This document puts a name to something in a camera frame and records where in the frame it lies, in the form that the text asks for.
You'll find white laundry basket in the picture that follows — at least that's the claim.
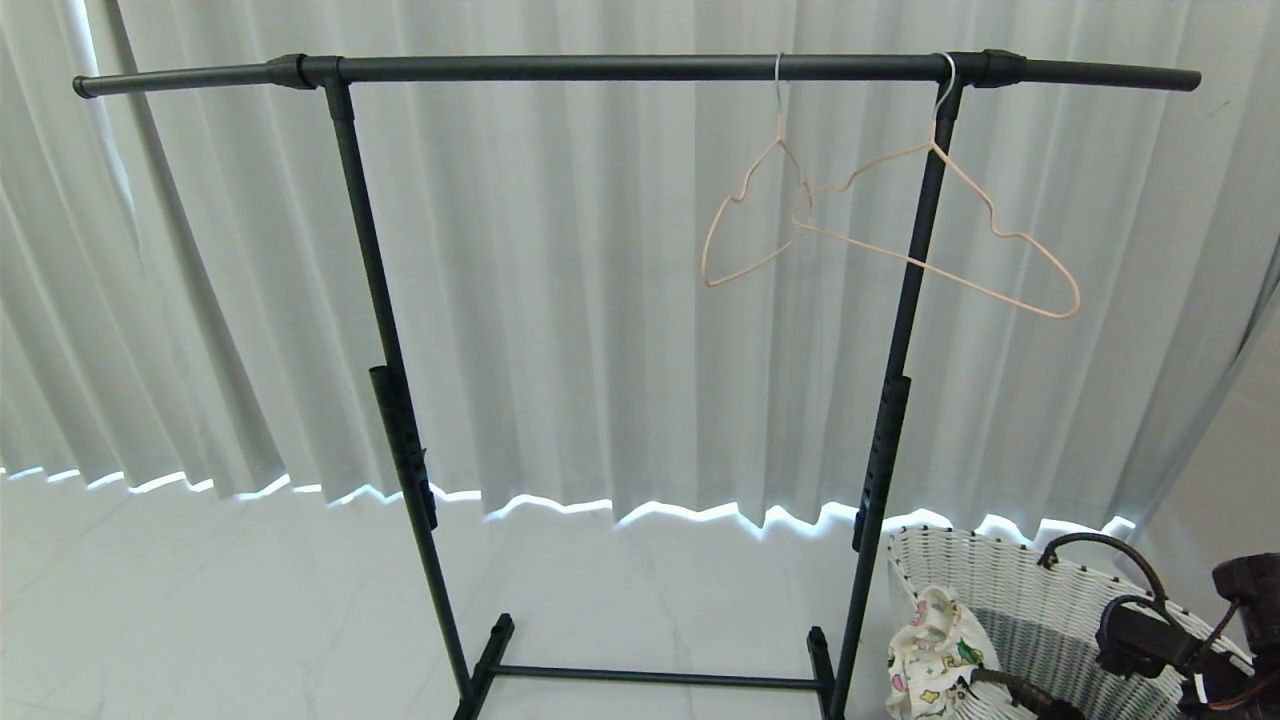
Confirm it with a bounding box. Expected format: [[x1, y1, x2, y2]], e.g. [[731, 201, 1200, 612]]
[[885, 525, 1256, 720]]

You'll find black clothes rack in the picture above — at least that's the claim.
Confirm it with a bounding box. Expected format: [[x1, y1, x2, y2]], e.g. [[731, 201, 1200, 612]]
[[72, 48, 1203, 720]]

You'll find cream printed garment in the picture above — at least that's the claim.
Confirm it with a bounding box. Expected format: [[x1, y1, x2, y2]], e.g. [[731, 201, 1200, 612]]
[[885, 585, 1001, 720]]

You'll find white curtain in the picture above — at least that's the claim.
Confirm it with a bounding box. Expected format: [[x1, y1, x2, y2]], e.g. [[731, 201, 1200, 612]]
[[0, 0, 1280, 546]]

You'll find pink clothes hanger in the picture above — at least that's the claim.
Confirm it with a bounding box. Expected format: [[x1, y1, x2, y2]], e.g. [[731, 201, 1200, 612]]
[[793, 52, 1083, 321], [700, 52, 813, 289]]

